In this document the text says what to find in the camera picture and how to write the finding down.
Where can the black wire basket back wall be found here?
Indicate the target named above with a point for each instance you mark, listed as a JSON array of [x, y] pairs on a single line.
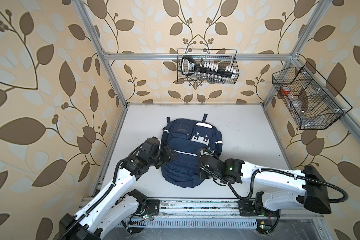
[[206, 51]]

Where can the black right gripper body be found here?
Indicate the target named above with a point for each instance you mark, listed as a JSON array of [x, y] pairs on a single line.
[[202, 175]]

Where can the navy blue student backpack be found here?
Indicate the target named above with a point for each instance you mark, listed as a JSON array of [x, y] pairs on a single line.
[[186, 137]]

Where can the black socket wrench set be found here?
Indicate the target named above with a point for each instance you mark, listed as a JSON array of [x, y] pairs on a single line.
[[199, 67]]

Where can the aluminium cage frame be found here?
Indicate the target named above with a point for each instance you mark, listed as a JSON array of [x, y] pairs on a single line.
[[251, 94]]

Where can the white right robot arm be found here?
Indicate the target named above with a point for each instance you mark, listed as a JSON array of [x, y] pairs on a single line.
[[272, 189]]

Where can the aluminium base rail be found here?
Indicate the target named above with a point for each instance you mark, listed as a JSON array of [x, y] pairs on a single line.
[[199, 209]]

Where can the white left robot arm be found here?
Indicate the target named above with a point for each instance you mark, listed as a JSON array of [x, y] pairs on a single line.
[[114, 203]]

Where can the black wire basket wall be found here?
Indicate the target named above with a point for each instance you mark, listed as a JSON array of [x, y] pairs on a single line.
[[315, 102], [206, 51]]

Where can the black wire basket right wall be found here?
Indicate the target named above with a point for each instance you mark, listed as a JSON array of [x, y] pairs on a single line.
[[315, 102]]

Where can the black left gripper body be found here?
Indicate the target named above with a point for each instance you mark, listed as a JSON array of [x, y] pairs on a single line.
[[161, 157]]

